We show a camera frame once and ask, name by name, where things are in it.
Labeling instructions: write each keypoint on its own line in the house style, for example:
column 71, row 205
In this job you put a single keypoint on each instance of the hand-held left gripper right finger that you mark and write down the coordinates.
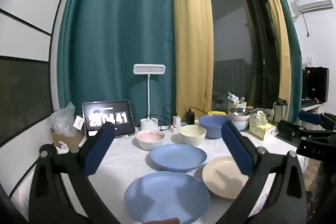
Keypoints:
column 237, row 150

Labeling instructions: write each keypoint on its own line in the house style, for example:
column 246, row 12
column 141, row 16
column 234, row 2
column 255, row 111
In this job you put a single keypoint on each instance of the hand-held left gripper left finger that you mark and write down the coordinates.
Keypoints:
column 98, row 150

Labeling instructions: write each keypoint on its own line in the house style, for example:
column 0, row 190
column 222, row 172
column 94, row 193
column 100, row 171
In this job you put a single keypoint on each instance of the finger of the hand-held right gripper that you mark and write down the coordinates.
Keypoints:
column 309, row 117
column 290, row 129

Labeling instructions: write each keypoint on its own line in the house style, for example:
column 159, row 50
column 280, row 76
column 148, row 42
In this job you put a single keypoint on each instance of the cream bowl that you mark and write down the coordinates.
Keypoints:
column 192, row 134

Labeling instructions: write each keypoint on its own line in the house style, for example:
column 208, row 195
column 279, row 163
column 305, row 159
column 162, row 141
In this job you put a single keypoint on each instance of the white bowl pink spotted inside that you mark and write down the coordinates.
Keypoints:
column 150, row 138

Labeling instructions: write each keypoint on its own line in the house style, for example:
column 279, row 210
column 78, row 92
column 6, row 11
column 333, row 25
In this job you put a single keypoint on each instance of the blue plate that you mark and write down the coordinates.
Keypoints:
column 178, row 157
column 162, row 195

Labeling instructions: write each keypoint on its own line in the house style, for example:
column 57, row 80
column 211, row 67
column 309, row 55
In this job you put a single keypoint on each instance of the steel thermos jug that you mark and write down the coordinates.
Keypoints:
column 281, row 111

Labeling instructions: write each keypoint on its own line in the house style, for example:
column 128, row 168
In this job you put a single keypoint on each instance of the light blue bowl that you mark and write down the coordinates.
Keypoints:
column 242, row 125

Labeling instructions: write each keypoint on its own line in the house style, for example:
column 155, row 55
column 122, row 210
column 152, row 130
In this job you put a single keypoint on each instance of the yellow tissue box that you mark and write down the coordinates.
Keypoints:
column 262, row 132

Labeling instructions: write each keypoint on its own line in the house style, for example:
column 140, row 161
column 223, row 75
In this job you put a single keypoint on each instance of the cardboard box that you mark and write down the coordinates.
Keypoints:
column 68, row 138

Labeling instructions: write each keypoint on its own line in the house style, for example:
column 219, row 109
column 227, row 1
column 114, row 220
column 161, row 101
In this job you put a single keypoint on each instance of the cream plate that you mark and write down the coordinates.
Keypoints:
column 220, row 179

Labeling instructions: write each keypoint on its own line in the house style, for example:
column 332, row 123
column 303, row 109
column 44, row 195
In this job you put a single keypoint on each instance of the small white box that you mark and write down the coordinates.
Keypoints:
column 79, row 123

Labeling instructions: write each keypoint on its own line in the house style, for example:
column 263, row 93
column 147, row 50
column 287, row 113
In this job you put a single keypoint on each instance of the soft yellow tissue pack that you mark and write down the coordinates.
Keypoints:
column 258, row 117

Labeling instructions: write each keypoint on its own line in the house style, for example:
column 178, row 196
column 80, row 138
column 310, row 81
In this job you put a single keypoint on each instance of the black electronic device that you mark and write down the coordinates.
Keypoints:
column 317, row 82

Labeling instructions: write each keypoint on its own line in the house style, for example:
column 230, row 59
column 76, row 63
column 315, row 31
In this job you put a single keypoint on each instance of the tablet with clock display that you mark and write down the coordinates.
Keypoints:
column 120, row 119

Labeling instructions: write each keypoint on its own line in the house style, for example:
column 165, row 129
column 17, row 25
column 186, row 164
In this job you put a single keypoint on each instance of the steel bowl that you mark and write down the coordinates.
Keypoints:
column 237, row 111

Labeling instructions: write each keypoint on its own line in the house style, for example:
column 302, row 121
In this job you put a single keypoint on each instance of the yellow wipes pack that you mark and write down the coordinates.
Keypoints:
column 218, row 113

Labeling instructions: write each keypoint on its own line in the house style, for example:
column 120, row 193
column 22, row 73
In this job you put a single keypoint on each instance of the white plastic basket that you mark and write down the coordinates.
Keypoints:
column 237, row 104

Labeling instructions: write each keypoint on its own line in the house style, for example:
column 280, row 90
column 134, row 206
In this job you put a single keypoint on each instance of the clear plastic bag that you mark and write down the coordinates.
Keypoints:
column 61, row 121

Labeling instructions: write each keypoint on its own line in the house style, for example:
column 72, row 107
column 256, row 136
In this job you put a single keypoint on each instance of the blue and white packet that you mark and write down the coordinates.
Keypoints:
column 231, row 96

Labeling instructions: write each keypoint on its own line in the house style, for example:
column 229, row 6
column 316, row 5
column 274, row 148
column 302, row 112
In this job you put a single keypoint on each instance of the black power adapter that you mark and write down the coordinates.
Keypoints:
column 190, row 116

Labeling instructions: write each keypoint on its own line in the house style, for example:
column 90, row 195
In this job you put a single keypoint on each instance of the narrow teal curtain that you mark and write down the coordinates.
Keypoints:
column 292, row 56

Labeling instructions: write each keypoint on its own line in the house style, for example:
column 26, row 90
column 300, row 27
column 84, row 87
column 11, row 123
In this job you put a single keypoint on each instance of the white charger plug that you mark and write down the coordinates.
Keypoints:
column 177, row 121

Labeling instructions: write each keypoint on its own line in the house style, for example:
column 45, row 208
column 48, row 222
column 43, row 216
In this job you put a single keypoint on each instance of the narrow yellow curtain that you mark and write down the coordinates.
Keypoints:
column 275, row 29

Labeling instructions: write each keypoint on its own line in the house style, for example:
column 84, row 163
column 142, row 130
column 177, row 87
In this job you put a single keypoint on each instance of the white desk lamp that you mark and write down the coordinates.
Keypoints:
column 149, row 69

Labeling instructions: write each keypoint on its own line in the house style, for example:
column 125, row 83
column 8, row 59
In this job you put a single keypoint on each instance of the white air conditioner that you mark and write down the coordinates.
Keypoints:
column 315, row 5

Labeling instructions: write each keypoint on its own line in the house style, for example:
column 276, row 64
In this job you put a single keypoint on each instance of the dark glass window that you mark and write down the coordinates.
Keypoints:
column 231, row 29

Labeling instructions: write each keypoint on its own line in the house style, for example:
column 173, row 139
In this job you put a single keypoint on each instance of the wide yellow curtain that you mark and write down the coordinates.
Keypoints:
column 191, row 43

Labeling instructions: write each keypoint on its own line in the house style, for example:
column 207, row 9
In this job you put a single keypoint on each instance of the large teal curtain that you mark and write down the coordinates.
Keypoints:
column 118, row 16

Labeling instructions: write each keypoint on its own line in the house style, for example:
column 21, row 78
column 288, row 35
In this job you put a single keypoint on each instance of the white wall socket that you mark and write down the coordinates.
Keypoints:
column 309, row 61

